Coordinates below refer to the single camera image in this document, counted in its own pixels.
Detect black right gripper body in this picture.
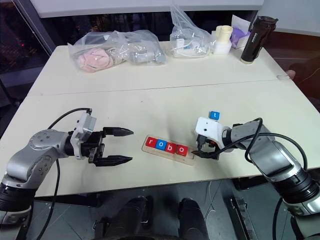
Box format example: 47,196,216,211
196,134,221,161

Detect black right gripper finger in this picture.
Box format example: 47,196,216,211
191,148,209,159

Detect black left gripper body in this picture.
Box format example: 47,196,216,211
81,129,106,167

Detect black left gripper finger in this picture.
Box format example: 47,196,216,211
102,126,134,138
95,154,134,168

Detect wooden letter tray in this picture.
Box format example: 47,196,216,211
141,135,197,167

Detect red letter tile o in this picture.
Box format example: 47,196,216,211
175,144,189,157

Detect red letter tile b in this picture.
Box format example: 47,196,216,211
164,142,178,154

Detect blue letter tile o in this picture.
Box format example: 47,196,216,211
154,138,167,151

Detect dark rounded shape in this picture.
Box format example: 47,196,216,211
119,195,154,240
177,197,209,240

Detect black metal bar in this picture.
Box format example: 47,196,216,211
228,196,251,240

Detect plastic bag with pink cloth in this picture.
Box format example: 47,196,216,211
67,29,167,74

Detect plastic bag with white items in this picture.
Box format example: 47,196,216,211
169,1,218,59

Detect black drinking bottle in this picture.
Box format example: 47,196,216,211
240,15,279,65

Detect cream cylinder cups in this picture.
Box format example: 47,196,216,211
215,25,234,45

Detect purple tissue box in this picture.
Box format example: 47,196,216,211
229,14,252,50

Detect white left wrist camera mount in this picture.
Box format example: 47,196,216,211
69,111,98,161

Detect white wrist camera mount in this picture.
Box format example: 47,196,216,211
193,116,231,149
69,111,98,161

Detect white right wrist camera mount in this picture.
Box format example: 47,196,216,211
193,116,231,149

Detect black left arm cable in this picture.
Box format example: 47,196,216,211
46,107,93,240

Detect thin white cable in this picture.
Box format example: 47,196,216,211
206,180,219,219

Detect grey metal frame post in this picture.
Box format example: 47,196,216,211
12,0,58,58

